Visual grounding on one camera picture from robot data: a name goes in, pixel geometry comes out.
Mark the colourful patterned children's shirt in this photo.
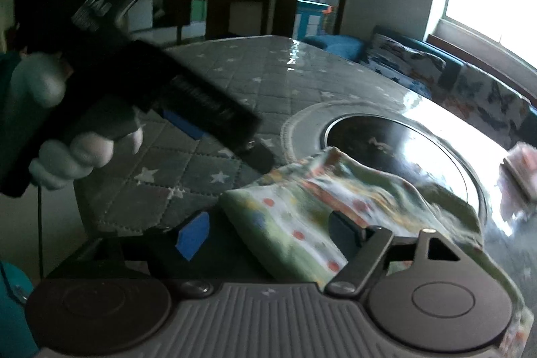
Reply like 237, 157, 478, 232
218, 147, 534, 357

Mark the gloved left hand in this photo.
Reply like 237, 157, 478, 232
5, 52, 145, 191

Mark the quilted grey star table cover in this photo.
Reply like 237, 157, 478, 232
75, 36, 536, 306

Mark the pink tissue pack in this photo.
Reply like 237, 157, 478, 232
503, 142, 537, 203

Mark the blue sofa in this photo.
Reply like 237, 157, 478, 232
303, 26, 536, 149

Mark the butterfly cushion left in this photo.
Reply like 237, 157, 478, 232
363, 34, 446, 98

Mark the butterfly cushion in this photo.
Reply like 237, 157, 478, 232
363, 34, 446, 98
431, 63, 531, 149

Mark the butterfly cushion right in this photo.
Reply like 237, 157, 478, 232
431, 63, 531, 149

